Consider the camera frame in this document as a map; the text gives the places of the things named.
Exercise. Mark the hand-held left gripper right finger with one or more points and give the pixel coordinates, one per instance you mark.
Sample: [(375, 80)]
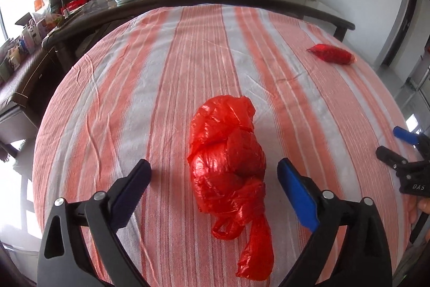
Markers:
[(299, 196)]

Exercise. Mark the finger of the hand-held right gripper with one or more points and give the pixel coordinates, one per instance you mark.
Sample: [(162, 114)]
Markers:
[(391, 156), (406, 135)]

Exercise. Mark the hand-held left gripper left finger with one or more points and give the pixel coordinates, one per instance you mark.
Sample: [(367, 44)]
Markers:
[(131, 196)]

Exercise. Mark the red plastic bag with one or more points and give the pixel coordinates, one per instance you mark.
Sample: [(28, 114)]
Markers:
[(228, 166)]

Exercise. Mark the red sausage packet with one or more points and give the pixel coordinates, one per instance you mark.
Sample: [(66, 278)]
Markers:
[(332, 54)]

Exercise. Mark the person's right hand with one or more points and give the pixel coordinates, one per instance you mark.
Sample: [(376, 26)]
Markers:
[(418, 208)]

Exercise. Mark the orange white striped tablecloth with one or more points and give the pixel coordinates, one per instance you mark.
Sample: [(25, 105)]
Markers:
[(168, 88)]

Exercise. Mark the dark side bench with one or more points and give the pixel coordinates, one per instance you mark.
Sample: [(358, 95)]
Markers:
[(23, 82)]

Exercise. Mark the row of small bottles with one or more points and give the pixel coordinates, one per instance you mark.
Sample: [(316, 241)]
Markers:
[(33, 33)]

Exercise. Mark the red box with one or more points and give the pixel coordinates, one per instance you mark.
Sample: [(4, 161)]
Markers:
[(75, 3)]

